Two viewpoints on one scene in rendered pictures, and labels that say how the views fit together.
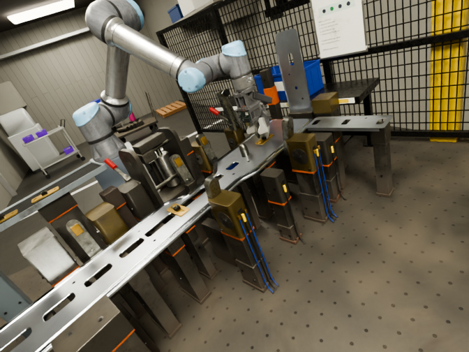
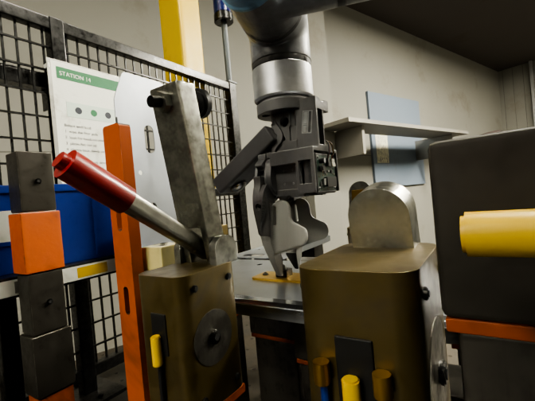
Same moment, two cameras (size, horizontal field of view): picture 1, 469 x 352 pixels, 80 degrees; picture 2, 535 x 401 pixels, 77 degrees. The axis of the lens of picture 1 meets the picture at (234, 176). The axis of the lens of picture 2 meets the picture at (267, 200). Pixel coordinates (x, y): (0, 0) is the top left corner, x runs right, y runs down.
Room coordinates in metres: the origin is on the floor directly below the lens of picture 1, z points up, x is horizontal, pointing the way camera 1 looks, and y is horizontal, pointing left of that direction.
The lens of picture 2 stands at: (1.19, 0.25, 1.11)
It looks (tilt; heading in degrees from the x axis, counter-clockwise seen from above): 0 degrees down; 251
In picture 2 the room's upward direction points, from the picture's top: 5 degrees counter-clockwise
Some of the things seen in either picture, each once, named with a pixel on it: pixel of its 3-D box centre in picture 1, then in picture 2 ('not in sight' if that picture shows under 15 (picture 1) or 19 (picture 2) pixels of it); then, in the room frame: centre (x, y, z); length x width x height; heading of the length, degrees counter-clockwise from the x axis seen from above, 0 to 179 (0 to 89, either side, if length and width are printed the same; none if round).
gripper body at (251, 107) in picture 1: (248, 104); (293, 151); (1.02, -0.14, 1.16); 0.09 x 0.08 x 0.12; 128
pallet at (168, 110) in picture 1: (171, 109); not in sight; (7.56, 0.94, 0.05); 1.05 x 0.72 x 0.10; 19
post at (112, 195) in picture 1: (136, 235); not in sight; (0.86, 0.41, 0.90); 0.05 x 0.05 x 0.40; 38
